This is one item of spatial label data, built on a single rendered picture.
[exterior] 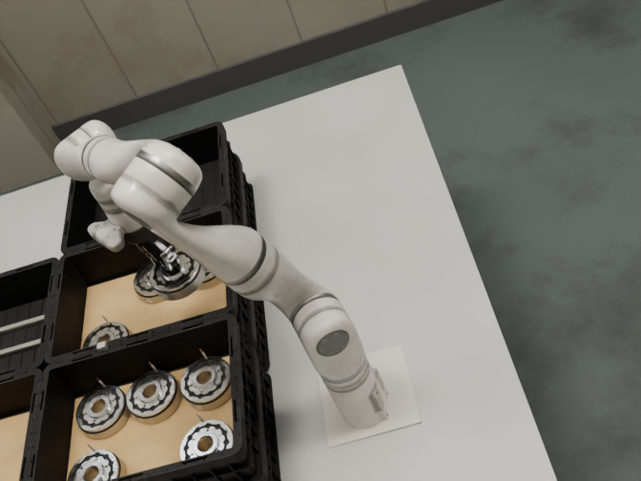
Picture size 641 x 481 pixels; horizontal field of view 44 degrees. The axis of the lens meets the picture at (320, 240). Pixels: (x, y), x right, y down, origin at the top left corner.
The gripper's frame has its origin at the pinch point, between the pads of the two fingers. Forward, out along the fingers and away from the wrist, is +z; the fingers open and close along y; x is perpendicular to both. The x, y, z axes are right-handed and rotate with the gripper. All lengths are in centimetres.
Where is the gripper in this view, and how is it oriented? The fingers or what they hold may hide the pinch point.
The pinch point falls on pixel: (166, 265)
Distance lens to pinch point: 155.7
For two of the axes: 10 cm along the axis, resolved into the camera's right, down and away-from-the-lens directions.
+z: 2.9, 6.4, 7.1
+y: -7.0, -3.6, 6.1
